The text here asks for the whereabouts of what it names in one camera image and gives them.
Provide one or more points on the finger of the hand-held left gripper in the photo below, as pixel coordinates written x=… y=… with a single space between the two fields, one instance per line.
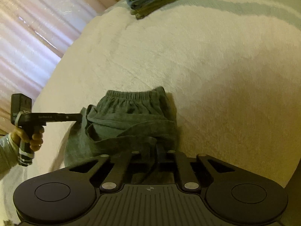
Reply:
x=74 y=117

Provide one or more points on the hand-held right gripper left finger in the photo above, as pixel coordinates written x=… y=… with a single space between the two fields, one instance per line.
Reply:
x=128 y=163

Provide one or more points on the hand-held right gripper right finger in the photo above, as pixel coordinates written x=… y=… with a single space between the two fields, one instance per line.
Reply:
x=177 y=163

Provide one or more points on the grey elastic waist shorts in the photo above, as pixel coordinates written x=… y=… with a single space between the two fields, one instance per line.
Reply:
x=131 y=113

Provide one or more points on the person's left forearm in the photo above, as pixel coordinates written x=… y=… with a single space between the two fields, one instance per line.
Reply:
x=7 y=155

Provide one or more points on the person's left hand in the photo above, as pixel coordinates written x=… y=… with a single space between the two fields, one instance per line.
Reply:
x=37 y=138

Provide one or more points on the pink curtain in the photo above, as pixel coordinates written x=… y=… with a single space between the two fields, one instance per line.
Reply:
x=35 y=40

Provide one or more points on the cream fluffy blanket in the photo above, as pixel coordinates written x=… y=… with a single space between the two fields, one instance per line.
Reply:
x=211 y=75

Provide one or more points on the grey striped bedspread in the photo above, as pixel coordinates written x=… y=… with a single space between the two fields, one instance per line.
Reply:
x=247 y=7

